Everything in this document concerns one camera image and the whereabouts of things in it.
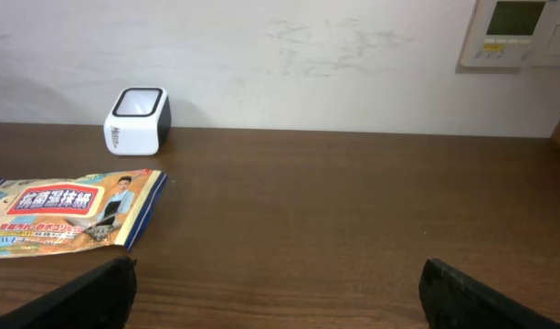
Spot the white barcode scanner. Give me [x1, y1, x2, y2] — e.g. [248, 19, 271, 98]
[103, 87, 172, 156]

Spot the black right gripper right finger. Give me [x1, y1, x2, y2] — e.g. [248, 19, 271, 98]
[418, 259, 560, 329]

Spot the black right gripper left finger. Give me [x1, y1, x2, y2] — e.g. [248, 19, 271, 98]
[0, 257, 137, 329]

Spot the yellow wet wipes pack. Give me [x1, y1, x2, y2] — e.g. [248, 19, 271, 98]
[0, 169, 168, 259]

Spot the wall control panel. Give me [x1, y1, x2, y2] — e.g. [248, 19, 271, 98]
[459, 0, 560, 69]

